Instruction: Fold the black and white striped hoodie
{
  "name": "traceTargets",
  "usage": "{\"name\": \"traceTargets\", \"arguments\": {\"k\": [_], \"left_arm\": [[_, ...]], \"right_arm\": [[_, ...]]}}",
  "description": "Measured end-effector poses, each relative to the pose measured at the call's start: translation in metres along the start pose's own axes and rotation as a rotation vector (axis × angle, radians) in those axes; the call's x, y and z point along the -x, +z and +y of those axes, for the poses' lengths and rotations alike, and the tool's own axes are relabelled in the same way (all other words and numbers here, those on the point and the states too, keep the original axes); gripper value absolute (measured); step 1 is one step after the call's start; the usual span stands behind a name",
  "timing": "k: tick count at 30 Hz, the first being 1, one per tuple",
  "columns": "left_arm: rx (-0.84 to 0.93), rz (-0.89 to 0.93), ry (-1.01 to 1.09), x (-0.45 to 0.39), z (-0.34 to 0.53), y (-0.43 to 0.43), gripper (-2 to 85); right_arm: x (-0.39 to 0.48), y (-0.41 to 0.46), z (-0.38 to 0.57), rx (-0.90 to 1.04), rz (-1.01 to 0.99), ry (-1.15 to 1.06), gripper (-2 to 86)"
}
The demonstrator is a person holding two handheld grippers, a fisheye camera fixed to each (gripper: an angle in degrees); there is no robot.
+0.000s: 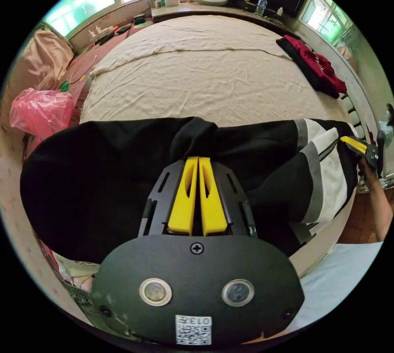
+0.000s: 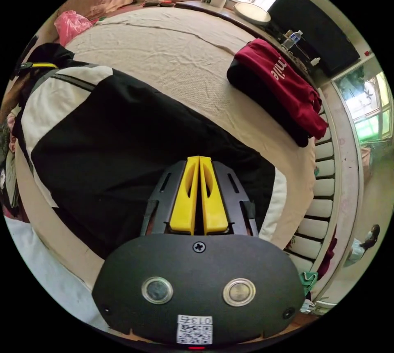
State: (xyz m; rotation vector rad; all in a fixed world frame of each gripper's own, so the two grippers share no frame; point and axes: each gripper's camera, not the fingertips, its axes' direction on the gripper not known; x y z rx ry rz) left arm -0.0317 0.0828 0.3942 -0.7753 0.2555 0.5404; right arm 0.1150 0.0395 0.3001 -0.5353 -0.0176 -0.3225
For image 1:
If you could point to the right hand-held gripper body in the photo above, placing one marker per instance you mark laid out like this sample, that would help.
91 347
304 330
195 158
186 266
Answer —
372 154

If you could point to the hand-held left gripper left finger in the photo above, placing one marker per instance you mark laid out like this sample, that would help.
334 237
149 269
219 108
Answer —
180 205

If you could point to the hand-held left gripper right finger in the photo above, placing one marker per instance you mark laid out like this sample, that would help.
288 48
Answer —
214 208

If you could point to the black and white striped hoodie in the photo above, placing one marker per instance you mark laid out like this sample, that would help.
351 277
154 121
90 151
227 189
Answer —
92 174

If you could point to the person's right forearm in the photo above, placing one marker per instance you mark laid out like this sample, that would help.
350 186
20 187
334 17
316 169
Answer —
383 211

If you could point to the person's right hand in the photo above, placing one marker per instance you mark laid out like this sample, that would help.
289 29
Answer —
367 173

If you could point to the pile of clothes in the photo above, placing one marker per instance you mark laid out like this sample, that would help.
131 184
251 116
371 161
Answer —
317 66

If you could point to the green tinted window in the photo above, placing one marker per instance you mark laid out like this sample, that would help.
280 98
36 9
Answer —
326 17
83 3

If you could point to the person's body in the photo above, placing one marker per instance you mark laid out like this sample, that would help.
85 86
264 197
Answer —
335 279

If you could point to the bed with cream sheet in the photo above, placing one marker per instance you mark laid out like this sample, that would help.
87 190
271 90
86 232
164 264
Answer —
200 76

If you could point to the clear water bottle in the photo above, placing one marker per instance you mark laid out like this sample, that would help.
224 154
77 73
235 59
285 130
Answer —
261 5

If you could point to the pink plastic bag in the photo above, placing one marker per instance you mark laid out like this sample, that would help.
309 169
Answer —
41 111

